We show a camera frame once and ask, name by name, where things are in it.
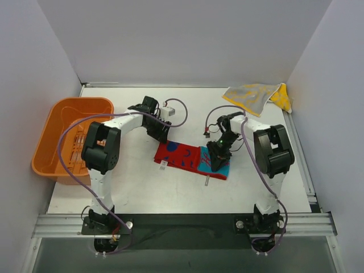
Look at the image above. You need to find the red blue patterned towel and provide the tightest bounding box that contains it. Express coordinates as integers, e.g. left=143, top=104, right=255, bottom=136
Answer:
left=154, top=140, right=230, bottom=180

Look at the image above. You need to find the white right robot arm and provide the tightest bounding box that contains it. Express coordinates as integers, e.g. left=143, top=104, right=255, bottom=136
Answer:
left=206, top=111, right=295, bottom=233

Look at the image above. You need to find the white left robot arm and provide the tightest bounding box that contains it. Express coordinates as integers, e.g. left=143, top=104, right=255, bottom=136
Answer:
left=81, top=96, right=175, bottom=234

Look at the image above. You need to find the grey yellow towel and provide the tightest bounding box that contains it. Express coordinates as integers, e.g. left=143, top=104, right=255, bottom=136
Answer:
left=222, top=83, right=292, bottom=117

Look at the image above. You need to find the orange plastic basket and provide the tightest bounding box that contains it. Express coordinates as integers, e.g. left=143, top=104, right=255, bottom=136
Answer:
left=31, top=97, right=115, bottom=186

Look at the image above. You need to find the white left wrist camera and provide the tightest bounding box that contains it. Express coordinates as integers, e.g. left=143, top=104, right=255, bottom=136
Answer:
left=160, top=106, right=176, bottom=120

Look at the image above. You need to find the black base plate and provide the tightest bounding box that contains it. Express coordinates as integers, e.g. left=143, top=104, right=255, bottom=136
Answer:
left=81, top=212, right=287, bottom=254

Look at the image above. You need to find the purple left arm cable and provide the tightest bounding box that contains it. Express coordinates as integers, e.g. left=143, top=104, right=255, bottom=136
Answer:
left=57, top=98, right=188, bottom=255

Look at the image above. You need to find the aluminium front rail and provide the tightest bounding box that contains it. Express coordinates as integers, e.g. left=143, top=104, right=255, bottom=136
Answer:
left=32, top=213, right=337, bottom=238

